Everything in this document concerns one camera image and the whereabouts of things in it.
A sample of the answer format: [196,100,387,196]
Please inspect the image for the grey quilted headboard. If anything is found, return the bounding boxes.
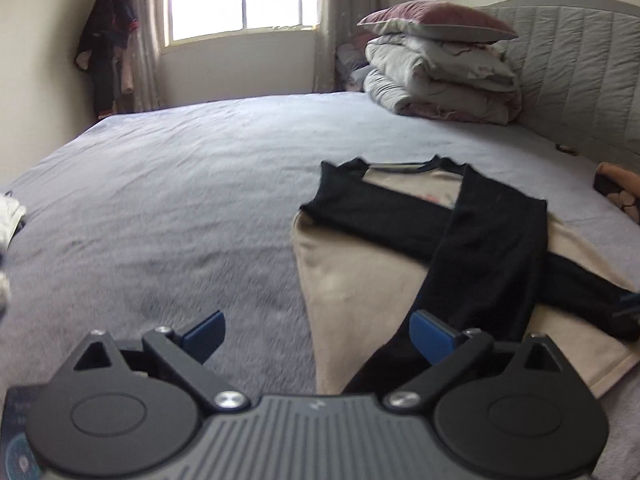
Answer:
[475,0,640,171]

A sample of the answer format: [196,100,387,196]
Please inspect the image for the beige and black raglan shirt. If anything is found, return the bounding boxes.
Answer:
[291,156,640,398]

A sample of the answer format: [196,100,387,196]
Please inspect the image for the beige patterned curtain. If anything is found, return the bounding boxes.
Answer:
[125,0,173,113]
[312,0,388,93]

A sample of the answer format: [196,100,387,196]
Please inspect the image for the brown floral knit cloth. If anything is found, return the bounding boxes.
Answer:
[594,175,640,223]

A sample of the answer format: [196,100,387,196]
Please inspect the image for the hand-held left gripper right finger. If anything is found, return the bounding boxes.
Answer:
[384,310,571,413]

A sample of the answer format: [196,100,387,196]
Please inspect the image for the grey pink clothes pile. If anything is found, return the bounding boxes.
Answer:
[334,35,373,93]

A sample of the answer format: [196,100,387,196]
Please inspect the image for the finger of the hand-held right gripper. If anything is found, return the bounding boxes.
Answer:
[611,290,640,339]

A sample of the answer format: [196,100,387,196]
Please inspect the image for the maroon and grey pillow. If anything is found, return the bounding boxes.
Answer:
[357,1,518,43]

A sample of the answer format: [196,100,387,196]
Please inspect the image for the dark hanging clothes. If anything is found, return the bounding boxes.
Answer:
[75,0,138,120]

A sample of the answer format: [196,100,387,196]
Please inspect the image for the white cloth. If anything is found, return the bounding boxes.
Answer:
[0,195,27,251]

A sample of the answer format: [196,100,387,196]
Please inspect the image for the dark device with display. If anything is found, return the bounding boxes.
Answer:
[0,387,43,480]

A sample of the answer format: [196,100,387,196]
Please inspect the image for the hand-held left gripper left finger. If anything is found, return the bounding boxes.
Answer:
[75,310,251,415]

